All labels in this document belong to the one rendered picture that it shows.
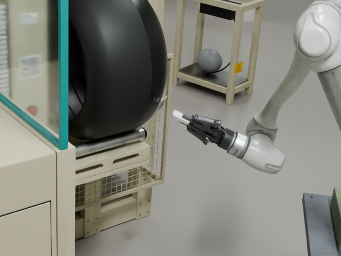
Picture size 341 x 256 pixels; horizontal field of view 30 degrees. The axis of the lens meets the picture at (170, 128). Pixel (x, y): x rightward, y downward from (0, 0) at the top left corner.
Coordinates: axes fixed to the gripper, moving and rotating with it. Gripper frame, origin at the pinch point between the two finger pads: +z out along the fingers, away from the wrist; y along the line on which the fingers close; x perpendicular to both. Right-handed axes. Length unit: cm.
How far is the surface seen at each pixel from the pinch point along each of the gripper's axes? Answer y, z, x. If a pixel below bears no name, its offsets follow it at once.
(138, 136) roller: 15.7, 10.2, -3.3
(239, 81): 167, -63, 237
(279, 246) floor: 96, -88, 42
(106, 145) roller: 15.6, 19.8, -13.6
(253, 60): 152, -65, 250
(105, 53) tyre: -22.4, 33.3, -11.4
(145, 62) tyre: -20.0, 20.4, -4.3
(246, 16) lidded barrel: 259, -75, 461
